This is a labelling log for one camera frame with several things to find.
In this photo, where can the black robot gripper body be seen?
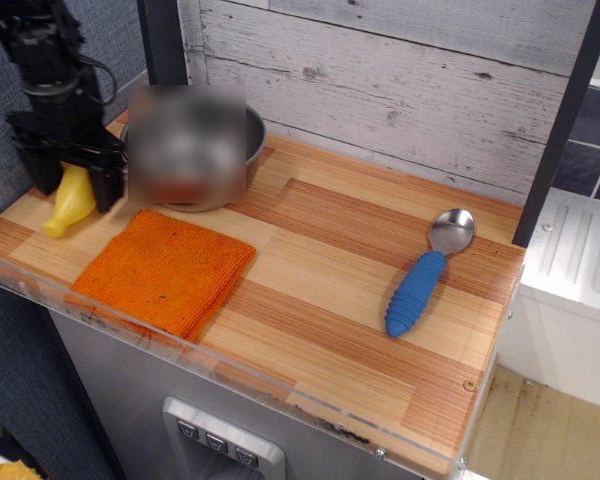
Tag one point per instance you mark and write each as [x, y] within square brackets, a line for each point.
[69, 119]

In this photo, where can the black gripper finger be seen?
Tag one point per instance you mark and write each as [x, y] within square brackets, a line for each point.
[43, 166]
[108, 186]

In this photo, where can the yellow toy banana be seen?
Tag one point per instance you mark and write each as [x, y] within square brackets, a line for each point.
[75, 200]

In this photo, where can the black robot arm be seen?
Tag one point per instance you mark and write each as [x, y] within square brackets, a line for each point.
[42, 38]

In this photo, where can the orange folded cloth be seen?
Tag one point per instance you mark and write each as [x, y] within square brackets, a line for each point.
[165, 272]

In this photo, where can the clear acrylic table edge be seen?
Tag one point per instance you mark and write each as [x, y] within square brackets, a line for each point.
[382, 444]

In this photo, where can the stainless steel bowl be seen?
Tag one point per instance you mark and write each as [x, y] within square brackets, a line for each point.
[191, 148]

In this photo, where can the silver toy fridge cabinet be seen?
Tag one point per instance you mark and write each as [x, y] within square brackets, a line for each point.
[127, 385]

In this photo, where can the grey dispenser button panel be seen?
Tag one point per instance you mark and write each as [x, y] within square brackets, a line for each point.
[208, 447]

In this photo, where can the yellow object bottom corner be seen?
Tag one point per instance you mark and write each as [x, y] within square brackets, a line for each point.
[17, 471]

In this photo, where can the white ribbed toy sink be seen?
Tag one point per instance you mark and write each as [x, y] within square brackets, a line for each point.
[552, 332]

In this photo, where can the black left frame post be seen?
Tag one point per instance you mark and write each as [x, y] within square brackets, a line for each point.
[162, 42]

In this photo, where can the black frame post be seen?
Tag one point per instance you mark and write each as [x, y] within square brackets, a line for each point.
[162, 42]
[577, 86]

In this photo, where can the blue handled metal spoon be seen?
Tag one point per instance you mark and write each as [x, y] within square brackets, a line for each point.
[451, 233]

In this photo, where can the black right frame post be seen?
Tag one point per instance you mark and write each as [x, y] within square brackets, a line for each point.
[577, 86]

